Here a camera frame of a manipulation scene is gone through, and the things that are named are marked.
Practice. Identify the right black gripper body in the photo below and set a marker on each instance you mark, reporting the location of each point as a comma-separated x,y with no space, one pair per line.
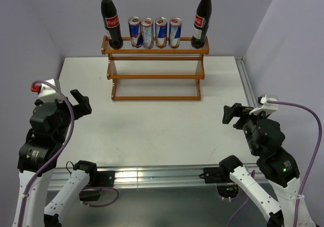
247,127

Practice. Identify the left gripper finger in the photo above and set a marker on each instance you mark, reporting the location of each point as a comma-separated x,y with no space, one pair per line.
81,110
82,101

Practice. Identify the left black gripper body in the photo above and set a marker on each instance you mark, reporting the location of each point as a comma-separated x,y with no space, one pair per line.
64,128

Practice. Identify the cola glass bottle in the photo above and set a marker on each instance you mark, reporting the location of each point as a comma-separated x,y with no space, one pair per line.
201,23
111,24

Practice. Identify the blue energy can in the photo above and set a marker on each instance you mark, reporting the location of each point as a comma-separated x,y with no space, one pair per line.
135,31

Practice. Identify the silver energy can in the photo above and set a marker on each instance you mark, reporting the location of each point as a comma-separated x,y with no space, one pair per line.
147,32
175,26

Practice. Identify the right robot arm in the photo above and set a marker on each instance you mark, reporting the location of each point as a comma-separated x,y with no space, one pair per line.
281,171

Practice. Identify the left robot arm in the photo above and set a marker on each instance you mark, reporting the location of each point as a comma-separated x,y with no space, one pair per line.
36,166

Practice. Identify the wooden three-tier shelf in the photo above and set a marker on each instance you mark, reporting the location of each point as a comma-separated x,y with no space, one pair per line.
155,74

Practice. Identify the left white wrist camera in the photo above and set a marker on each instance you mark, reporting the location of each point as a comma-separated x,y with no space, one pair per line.
45,93

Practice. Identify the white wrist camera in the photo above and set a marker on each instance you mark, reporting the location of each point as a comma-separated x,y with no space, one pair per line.
267,104
45,93

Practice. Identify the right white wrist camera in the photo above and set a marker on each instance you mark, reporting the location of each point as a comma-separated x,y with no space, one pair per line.
267,104

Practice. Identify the aluminium side rail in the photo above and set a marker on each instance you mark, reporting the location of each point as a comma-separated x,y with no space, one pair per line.
250,97

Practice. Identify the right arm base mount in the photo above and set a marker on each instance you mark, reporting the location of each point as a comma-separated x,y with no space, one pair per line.
226,188

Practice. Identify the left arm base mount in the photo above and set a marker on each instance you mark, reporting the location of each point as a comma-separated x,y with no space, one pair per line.
101,185

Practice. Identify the aluminium front rail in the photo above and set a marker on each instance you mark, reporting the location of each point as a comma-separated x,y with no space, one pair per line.
151,177

